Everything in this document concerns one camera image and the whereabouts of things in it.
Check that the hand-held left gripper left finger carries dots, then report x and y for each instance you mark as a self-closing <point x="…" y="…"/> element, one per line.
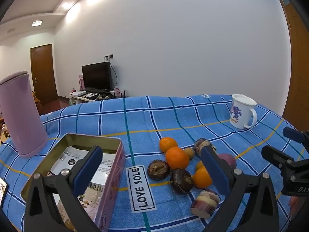
<point x="88" y="171"/>

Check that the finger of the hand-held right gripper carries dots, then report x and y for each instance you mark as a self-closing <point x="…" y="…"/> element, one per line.
<point x="293" y="134"/>
<point x="277" y="158"/>

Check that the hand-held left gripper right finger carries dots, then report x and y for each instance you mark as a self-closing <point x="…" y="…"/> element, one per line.
<point x="214" y="169"/>

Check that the orange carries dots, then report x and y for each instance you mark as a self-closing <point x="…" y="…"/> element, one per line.
<point x="201" y="177"/>
<point x="177" y="158"/>
<point x="167" y="144"/>

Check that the purple passion fruit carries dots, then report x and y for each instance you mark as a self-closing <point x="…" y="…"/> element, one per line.
<point x="228" y="160"/>

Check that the small kumquat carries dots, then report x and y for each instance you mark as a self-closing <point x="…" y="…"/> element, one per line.
<point x="199" y="165"/>

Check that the pink tin box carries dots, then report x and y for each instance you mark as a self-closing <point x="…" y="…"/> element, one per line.
<point x="111" y="181"/>

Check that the brown longan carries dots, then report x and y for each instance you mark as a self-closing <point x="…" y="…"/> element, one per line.
<point x="189" y="153"/>

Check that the dark water chestnut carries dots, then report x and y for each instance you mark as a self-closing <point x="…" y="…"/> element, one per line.
<point x="181" y="181"/>
<point x="158" y="170"/>

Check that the printed paper sheet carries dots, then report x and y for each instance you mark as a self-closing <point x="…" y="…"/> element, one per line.
<point x="106" y="164"/>

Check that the white mug with blue print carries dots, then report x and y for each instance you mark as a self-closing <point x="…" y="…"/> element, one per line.
<point x="241" y="116"/>

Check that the light brown wooden door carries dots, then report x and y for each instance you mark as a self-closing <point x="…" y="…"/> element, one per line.
<point x="299" y="77"/>

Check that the blue plaid cloth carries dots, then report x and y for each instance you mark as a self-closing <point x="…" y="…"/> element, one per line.
<point x="169" y="116"/>

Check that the white television stand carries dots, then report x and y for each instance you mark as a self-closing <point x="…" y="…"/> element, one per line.
<point x="79" y="98"/>

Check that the white set-top box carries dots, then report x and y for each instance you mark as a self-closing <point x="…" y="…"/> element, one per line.
<point x="77" y="93"/>

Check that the small pink floral box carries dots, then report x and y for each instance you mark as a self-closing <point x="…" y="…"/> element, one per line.
<point x="117" y="92"/>

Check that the black router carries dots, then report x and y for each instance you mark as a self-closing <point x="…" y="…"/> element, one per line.
<point x="124" y="94"/>

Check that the purple electric kettle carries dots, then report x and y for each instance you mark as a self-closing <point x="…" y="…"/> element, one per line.
<point x="21" y="116"/>

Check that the black smartphone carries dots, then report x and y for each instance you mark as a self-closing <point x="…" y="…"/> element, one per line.
<point x="3" y="188"/>

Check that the tall pink box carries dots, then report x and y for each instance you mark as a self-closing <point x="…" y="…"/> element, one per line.
<point x="81" y="82"/>

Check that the black television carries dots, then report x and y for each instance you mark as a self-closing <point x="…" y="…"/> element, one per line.
<point x="96" y="76"/>

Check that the dark brown wooden door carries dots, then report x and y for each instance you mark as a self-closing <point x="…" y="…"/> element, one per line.
<point x="43" y="75"/>

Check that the square ceiling light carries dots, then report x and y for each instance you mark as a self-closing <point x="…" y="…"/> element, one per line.
<point x="37" y="23"/>

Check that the wall socket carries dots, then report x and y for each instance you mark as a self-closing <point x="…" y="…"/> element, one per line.
<point x="109" y="56"/>

